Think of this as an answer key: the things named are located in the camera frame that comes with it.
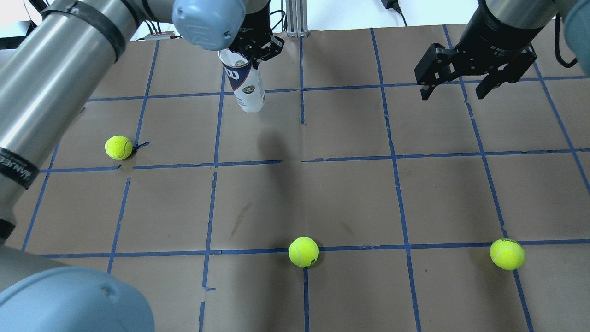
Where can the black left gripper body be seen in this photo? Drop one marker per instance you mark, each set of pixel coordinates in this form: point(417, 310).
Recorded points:
point(256, 24)

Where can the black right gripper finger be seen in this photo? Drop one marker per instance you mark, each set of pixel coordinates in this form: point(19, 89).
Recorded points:
point(435, 68)

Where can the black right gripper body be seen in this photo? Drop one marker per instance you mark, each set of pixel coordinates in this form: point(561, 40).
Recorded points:
point(494, 40)

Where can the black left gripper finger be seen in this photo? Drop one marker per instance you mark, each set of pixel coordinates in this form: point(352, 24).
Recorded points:
point(255, 62)

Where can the white blue tennis ball can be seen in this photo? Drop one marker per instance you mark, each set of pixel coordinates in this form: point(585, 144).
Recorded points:
point(245, 81)

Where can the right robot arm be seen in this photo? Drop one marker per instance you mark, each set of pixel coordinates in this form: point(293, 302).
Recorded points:
point(571, 38)

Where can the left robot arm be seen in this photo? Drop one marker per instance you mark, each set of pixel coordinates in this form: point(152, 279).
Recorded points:
point(45, 86)

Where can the tennis ball front centre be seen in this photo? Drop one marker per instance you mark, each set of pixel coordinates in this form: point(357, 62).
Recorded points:
point(118, 147)

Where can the tennis ball near base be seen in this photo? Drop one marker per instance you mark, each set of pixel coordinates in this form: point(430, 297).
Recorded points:
point(303, 252)
point(507, 254)

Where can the black power adapter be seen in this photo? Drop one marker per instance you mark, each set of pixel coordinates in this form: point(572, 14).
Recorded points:
point(391, 4)

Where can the brown paper table mat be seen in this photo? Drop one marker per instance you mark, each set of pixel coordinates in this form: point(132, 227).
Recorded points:
point(404, 197)

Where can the aluminium frame post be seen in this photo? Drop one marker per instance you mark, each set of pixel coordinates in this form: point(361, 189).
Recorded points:
point(296, 17)

